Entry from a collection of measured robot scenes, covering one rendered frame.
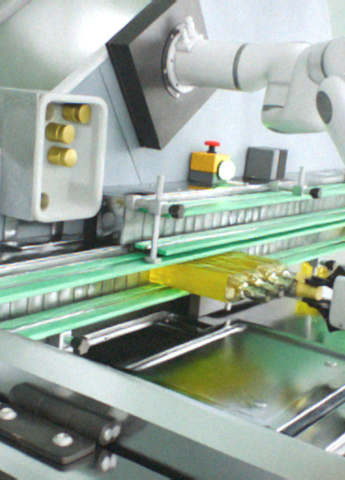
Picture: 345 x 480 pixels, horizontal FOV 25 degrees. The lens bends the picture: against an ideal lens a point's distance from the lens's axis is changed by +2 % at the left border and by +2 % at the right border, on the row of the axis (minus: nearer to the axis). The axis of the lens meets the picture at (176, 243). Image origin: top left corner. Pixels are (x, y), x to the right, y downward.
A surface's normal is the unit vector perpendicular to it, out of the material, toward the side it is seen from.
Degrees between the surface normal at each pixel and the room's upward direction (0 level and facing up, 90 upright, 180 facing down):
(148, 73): 1
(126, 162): 0
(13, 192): 90
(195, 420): 90
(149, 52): 1
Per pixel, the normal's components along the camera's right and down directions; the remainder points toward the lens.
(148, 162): 0.81, 0.20
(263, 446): 0.10, -0.97
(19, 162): -0.58, 0.11
